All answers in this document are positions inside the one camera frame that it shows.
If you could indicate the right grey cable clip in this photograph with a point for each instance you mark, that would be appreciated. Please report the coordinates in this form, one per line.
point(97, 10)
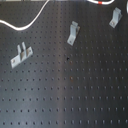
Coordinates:
point(116, 17)

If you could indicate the middle grey cable clip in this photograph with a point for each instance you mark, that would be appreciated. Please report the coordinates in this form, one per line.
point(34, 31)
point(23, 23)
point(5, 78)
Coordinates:
point(74, 29)

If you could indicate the left grey cable clip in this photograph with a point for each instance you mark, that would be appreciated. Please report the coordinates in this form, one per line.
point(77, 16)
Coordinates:
point(23, 54)

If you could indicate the grey cable clip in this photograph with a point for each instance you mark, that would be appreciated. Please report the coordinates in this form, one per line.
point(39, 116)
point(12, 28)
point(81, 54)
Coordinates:
point(74, 29)
point(23, 54)
point(116, 17)

